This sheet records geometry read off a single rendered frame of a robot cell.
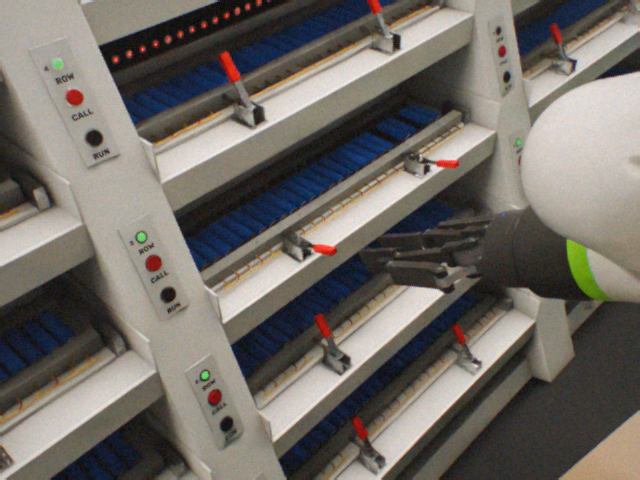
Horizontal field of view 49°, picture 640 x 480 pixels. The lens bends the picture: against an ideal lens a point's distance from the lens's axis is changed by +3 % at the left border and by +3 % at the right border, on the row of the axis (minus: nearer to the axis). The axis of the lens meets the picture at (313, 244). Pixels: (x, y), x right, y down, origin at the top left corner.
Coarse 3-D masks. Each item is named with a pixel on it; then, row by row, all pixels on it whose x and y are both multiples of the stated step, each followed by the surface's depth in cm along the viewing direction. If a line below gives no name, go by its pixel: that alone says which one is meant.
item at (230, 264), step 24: (456, 120) 117; (408, 144) 110; (384, 168) 107; (336, 192) 101; (360, 192) 103; (288, 216) 97; (312, 216) 99; (264, 240) 93; (216, 264) 90; (240, 264) 91
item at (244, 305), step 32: (384, 96) 122; (416, 96) 125; (448, 96) 120; (480, 128) 117; (480, 160) 117; (384, 192) 105; (416, 192) 106; (352, 224) 99; (384, 224) 103; (288, 256) 94; (320, 256) 94; (256, 288) 90; (288, 288) 92; (224, 320) 85; (256, 320) 90
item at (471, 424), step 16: (576, 304) 150; (576, 320) 150; (512, 368) 137; (528, 368) 140; (496, 384) 135; (512, 384) 137; (480, 400) 132; (496, 400) 134; (464, 416) 129; (480, 416) 131; (448, 432) 127; (464, 432) 128; (480, 432) 132; (432, 448) 125; (448, 448) 126; (464, 448) 129; (416, 464) 122; (432, 464) 123; (448, 464) 126
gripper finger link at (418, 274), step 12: (396, 264) 73; (408, 264) 71; (420, 264) 70; (432, 264) 68; (396, 276) 73; (408, 276) 71; (420, 276) 69; (432, 276) 68; (444, 276) 66; (444, 288) 66
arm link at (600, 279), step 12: (576, 252) 55; (588, 252) 55; (576, 264) 56; (588, 264) 55; (600, 264) 54; (612, 264) 53; (576, 276) 56; (588, 276) 55; (600, 276) 55; (612, 276) 54; (624, 276) 53; (636, 276) 49; (588, 288) 56; (600, 288) 56; (612, 288) 55; (624, 288) 54; (636, 288) 53; (612, 300) 57; (624, 300) 56; (636, 300) 54
